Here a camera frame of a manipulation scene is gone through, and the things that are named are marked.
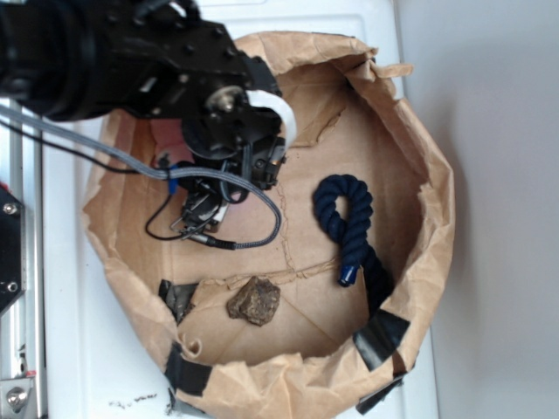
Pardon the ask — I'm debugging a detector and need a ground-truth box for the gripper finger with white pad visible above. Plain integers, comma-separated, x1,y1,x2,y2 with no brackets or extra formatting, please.
246,90,298,149

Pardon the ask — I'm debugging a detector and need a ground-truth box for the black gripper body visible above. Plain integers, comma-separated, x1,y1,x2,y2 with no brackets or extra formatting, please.
92,1,282,160

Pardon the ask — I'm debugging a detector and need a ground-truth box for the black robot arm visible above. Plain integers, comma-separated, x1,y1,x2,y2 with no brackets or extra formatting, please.
1,1,297,160

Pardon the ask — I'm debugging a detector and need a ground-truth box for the brown rock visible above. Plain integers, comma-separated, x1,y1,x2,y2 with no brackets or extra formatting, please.
226,276,280,326

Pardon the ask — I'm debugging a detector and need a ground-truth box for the brown paper bag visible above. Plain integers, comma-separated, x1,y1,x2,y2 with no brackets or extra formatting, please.
82,31,455,418

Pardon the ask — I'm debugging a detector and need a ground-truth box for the black tape strip right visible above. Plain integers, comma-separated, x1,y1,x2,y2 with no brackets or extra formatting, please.
352,309,411,416

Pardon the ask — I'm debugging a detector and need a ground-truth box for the black tape strip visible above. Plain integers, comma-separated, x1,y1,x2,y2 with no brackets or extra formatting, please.
158,279,212,396
352,309,411,416

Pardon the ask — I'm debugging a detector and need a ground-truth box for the black tape strip left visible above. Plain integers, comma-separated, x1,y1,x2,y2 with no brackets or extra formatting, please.
158,279,212,396

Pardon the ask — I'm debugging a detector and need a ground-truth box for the white plastic bin lid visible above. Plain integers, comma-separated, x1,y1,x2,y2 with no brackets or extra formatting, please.
42,1,438,418

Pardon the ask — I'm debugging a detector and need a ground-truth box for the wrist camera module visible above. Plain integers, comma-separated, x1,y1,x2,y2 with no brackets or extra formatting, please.
170,137,287,251

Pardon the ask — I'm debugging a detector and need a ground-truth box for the grey braided cable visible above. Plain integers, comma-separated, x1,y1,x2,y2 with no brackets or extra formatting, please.
0,104,284,251

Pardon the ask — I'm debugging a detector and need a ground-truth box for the black cable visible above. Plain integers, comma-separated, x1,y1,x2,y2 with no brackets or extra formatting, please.
0,120,197,241

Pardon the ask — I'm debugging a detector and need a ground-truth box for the dark blue rope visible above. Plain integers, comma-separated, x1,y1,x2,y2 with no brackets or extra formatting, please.
312,174,394,318

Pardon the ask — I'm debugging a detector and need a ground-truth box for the aluminium rail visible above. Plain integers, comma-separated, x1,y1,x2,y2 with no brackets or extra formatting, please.
1,100,48,418

